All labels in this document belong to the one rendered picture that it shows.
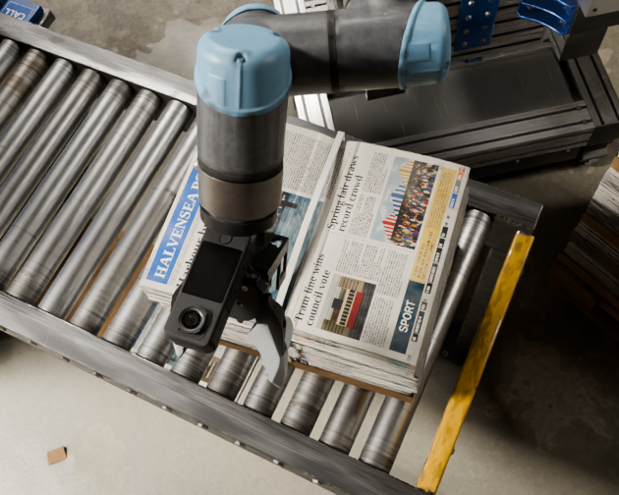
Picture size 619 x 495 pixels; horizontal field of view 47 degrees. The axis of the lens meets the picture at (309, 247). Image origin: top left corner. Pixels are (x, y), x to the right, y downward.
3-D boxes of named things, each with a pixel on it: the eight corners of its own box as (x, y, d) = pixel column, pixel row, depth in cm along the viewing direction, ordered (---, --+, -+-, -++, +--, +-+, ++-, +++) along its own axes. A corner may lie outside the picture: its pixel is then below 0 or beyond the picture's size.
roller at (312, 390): (422, 196, 126) (423, 183, 121) (307, 447, 110) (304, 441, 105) (395, 188, 127) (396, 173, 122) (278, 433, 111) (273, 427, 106)
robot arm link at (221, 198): (265, 192, 59) (175, 169, 60) (263, 237, 62) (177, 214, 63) (295, 151, 65) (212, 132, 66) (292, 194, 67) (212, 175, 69)
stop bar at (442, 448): (534, 241, 115) (537, 236, 113) (435, 499, 101) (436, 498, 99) (515, 234, 116) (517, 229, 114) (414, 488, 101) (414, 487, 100)
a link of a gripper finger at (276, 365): (317, 355, 77) (286, 286, 73) (300, 393, 73) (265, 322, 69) (292, 357, 79) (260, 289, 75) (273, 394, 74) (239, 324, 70)
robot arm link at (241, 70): (296, 22, 60) (293, 61, 53) (287, 138, 66) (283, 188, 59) (201, 14, 59) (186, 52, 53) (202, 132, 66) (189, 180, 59)
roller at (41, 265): (169, 104, 138) (162, 88, 134) (33, 316, 122) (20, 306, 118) (146, 96, 139) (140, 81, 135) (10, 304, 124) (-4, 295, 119)
